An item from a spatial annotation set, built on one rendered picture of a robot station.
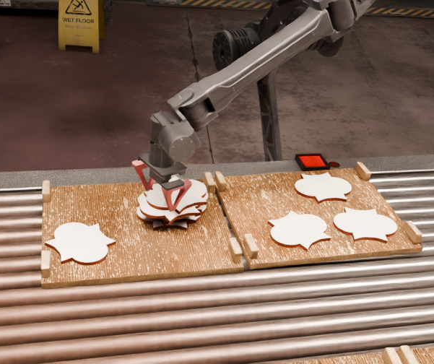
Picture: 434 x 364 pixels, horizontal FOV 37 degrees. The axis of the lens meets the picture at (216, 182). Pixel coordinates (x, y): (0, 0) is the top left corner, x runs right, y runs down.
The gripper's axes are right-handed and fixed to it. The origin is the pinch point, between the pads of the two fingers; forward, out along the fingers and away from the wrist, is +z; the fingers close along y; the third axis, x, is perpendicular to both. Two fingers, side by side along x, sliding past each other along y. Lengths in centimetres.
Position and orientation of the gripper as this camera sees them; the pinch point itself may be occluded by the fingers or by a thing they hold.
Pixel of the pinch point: (160, 196)
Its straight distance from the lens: 144.5
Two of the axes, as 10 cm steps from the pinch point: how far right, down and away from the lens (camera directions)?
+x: 7.9, -2.6, 5.6
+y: 6.1, 4.6, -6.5
